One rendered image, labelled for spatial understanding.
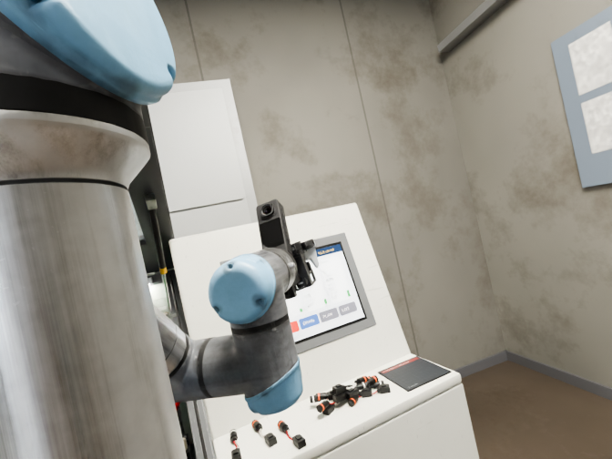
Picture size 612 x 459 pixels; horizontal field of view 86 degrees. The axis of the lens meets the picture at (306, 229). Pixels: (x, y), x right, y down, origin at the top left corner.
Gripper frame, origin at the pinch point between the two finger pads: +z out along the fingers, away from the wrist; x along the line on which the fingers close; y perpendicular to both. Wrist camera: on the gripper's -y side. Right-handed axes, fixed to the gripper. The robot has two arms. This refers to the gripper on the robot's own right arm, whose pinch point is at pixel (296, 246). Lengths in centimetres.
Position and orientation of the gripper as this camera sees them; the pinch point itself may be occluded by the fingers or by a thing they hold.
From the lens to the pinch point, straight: 71.4
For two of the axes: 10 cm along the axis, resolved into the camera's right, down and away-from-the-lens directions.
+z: 1.9, -0.4, 9.8
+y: 3.4, 9.4, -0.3
